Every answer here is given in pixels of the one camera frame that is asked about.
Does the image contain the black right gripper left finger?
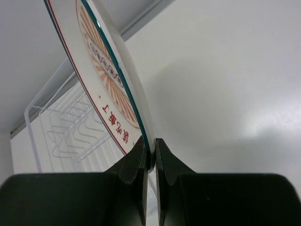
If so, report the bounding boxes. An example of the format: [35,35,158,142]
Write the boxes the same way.
[0,138,149,226]

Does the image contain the white wire dish rack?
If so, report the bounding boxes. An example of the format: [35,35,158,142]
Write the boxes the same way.
[24,59,156,222]

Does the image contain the white plate with orange sunburst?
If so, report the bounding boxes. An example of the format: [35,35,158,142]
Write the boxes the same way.
[45,0,155,171]

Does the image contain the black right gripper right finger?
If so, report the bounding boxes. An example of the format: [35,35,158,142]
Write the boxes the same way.
[155,138,301,226]

